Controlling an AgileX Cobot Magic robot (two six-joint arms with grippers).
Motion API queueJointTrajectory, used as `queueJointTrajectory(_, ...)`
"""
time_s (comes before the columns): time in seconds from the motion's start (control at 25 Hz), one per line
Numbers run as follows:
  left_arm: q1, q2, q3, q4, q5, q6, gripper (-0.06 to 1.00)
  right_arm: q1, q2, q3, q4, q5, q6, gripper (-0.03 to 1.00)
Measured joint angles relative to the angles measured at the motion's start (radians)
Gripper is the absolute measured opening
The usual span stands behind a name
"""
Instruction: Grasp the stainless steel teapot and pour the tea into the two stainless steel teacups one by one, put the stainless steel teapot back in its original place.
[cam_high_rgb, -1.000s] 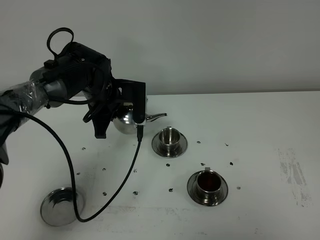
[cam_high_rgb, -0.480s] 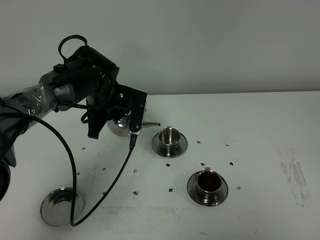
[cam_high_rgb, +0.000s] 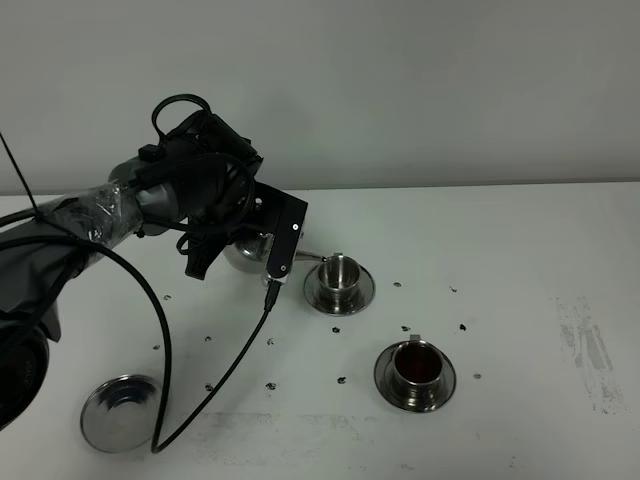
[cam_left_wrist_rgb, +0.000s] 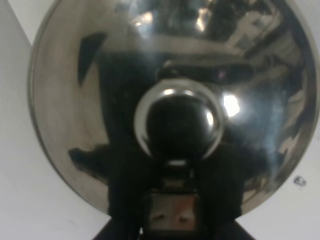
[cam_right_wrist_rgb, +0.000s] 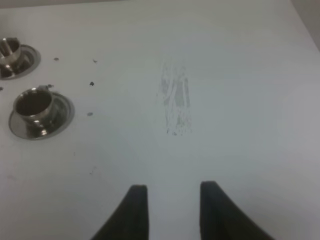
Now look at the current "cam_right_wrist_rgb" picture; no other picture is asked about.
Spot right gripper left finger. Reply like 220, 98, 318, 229
92, 185, 150, 240

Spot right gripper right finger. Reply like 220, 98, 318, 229
199, 181, 272, 240

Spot near stainless steel saucer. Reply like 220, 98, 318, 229
8, 92, 75, 140

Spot stainless steel saucer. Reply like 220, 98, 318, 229
8, 92, 75, 140
0, 44, 41, 81

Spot near stainless steel teacup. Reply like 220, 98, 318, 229
13, 85, 57, 128

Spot stainless steel teacup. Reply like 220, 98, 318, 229
13, 85, 57, 128
0, 37, 22, 73

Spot far stainless steel saucer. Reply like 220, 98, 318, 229
0, 44, 41, 81

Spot far stainless steel teacup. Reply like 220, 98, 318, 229
0, 37, 22, 73

